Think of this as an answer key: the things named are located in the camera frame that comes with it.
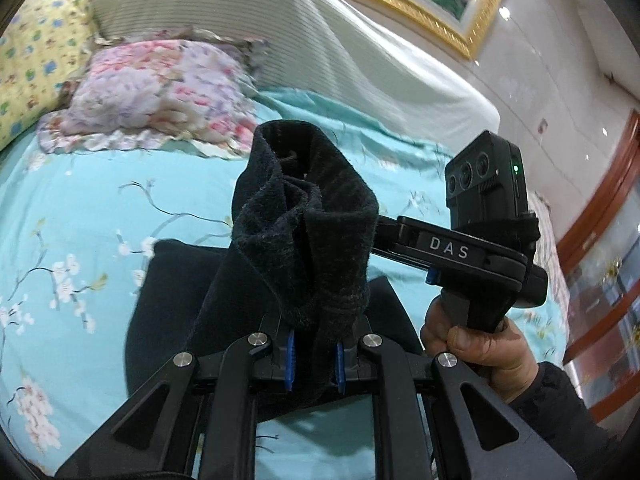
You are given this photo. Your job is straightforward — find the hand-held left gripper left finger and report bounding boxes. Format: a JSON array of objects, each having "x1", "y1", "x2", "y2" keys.
[{"x1": 55, "y1": 315, "x2": 299, "y2": 480}]

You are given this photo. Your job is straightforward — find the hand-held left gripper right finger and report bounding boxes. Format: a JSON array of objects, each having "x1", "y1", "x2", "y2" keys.
[{"x1": 332, "y1": 327, "x2": 577, "y2": 480}]

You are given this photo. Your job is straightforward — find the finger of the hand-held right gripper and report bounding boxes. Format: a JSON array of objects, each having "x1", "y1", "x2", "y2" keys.
[{"x1": 372, "y1": 215, "x2": 401, "y2": 261}]

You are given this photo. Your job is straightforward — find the black pants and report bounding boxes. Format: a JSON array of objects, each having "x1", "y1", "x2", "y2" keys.
[{"x1": 124, "y1": 120, "x2": 426, "y2": 423}]

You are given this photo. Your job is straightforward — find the person's right forearm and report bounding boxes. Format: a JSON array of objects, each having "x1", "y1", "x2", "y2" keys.
[{"x1": 505, "y1": 360, "x2": 626, "y2": 480}]

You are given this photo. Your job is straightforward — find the person's right hand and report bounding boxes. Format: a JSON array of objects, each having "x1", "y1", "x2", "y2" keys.
[{"x1": 419, "y1": 302, "x2": 531, "y2": 404}]

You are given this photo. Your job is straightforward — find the plaid cloth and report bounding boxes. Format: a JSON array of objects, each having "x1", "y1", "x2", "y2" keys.
[{"x1": 529, "y1": 191, "x2": 572, "y2": 361}]

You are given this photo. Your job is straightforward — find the wooden cabinet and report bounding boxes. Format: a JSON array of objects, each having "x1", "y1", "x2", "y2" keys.
[{"x1": 554, "y1": 109, "x2": 640, "y2": 428}]

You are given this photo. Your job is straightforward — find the white ribbed headboard cover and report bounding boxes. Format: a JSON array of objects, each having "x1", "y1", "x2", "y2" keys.
[{"x1": 82, "y1": 0, "x2": 501, "y2": 153}]

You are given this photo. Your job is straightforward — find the light blue floral bed sheet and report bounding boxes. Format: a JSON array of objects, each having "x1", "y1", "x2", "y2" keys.
[{"x1": 0, "y1": 87, "x2": 571, "y2": 480}]

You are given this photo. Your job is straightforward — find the pink floral pillow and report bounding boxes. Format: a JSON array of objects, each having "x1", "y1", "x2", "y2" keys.
[{"x1": 37, "y1": 30, "x2": 271, "y2": 161}]

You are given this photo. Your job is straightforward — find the yellow printed pillow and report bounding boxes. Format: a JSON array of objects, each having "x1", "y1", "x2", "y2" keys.
[{"x1": 0, "y1": 0, "x2": 96, "y2": 153}]

